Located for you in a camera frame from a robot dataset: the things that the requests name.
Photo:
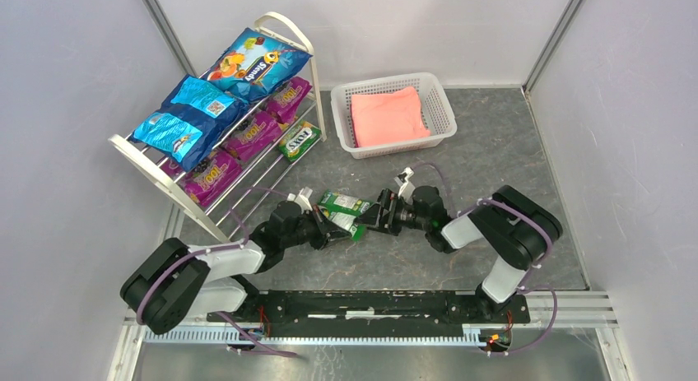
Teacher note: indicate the green candy bag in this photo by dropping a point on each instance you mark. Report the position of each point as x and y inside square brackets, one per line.
[342, 210]
[298, 140]

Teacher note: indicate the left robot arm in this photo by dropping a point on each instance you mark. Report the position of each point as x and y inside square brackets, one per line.
[179, 281]

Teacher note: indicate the purple candy bag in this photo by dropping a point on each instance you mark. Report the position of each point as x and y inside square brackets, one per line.
[210, 178]
[262, 130]
[283, 104]

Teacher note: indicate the blue candy bag back side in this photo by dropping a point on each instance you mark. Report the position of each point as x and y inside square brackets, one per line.
[190, 121]

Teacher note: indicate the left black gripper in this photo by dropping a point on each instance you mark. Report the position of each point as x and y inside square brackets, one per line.
[319, 230]

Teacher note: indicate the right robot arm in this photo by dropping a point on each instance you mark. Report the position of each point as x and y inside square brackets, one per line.
[520, 231]

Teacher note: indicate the blue candy bag with fruits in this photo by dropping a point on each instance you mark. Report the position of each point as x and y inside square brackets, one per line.
[255, 65]

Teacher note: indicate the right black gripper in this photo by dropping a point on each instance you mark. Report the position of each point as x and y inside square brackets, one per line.
[381, 212]

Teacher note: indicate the pink folded cloth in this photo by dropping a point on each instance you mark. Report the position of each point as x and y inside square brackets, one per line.
[387, 118]

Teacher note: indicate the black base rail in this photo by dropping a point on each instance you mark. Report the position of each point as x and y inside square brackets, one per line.
[373, 313]

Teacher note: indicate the cream metal shelf rack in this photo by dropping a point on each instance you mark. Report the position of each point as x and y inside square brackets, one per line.
[164, 172]

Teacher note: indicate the white plastic basket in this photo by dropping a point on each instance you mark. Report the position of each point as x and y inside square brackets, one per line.
[436, 112]

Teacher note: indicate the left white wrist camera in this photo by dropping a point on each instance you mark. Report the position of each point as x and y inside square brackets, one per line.
[302, 198]

